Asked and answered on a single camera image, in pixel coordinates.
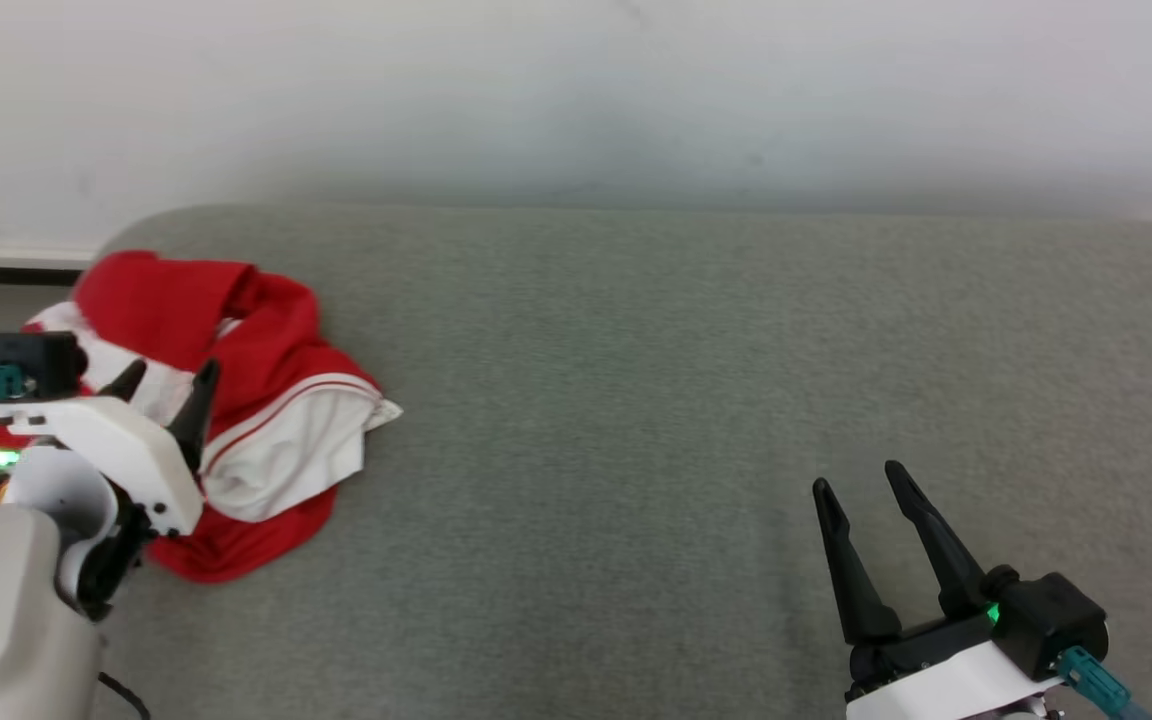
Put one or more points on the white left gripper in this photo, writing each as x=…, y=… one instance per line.
x=126, y=445

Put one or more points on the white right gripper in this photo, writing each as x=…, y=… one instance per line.
x=946, y=685

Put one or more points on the red Bulls jersey white sleeves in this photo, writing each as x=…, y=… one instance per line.
x=286, y=450

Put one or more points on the grey fabric sofa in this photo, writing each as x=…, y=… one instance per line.
x=696, y=420

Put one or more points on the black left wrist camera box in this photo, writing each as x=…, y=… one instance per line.
x=36, y=358

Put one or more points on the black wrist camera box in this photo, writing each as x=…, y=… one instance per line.
x=36, y=358
x=1051, y=620

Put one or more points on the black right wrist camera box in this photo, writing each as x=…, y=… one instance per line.
x=1051, y=620

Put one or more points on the white wall baseboard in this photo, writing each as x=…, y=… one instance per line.
x=6, y=256

